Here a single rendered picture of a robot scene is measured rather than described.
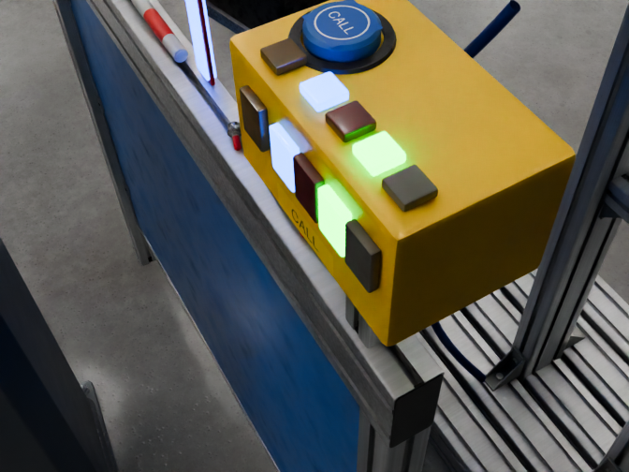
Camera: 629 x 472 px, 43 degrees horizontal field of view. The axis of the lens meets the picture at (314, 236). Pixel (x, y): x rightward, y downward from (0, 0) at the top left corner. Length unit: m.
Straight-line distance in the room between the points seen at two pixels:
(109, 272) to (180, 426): 0.39
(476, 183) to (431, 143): 0.03
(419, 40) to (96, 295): 1.32
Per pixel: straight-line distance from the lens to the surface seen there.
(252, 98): 0.41
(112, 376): 1.57
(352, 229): 0.35
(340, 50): 0.40
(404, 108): 0.38
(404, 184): 0.34
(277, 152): 0.40
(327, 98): 0.38
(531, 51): 2.19
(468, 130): 0.37
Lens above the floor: 1.33
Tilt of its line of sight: 52 degrees down
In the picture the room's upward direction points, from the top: 2 degrees counter-clockwise
